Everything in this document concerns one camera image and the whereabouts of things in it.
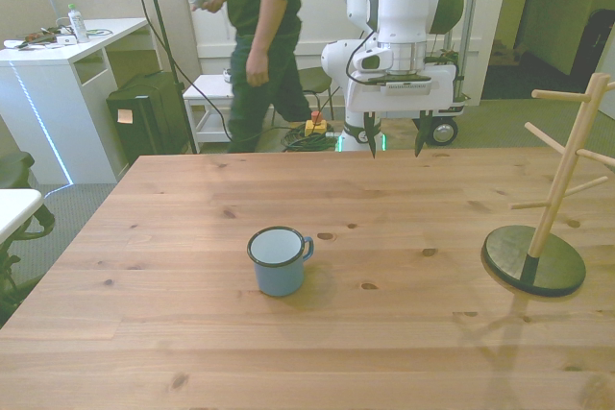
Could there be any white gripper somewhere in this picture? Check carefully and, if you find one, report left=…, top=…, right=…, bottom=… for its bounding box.
left=345, top=62, right=458, bottom=160

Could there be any blue enamel mug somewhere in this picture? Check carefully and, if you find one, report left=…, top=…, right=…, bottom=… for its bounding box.
left=246, top=226, right=315, bottom=298

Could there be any wooden mug tree black base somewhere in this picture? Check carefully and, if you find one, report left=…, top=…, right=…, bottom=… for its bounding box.
left=480, top=72, right=615, bottom=298

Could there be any yellow emergency stop button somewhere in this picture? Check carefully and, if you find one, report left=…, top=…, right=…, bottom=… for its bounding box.
left=304, top=110, right=329, bottom=138

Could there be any olive seat chair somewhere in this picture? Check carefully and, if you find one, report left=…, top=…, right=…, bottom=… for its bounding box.
left=271, top=66, right=338, bottom=126

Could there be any small white side table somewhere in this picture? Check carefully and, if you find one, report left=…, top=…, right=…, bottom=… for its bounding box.
left=182, top=72, right=242, bottom=145

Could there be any black computer tower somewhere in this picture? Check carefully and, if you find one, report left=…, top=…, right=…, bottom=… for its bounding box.
left=105, top=70, right=191, bottom=167

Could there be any black tripod stand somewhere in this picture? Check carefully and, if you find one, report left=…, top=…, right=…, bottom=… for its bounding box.
left=117, top=0, right=200, bottom=156

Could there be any clear bottle green cap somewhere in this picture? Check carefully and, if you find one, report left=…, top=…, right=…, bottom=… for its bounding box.
left=66, top=2, right=91, bottom=44

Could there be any white desk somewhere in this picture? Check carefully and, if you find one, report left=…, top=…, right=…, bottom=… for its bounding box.
left=0, top=17, right=159, bottom=186

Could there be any pile of hand tools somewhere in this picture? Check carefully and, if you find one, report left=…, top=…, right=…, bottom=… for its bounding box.
left=3, top=27, right=62, bottom=51

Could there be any white rounded table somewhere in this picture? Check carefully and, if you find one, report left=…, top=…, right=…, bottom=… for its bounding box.
left=0, top=188, right=44, bottom=244

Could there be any coiled dark cable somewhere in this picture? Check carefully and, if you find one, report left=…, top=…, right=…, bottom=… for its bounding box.
left=280, top=122, right=338, bottom=153

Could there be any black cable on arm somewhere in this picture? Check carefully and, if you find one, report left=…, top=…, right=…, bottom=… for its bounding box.
left=334, top=0, right=386, bottom=87

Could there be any black tripod cable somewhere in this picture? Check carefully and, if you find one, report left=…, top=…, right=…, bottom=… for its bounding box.
left=123, top=0, right=233, bottom=138

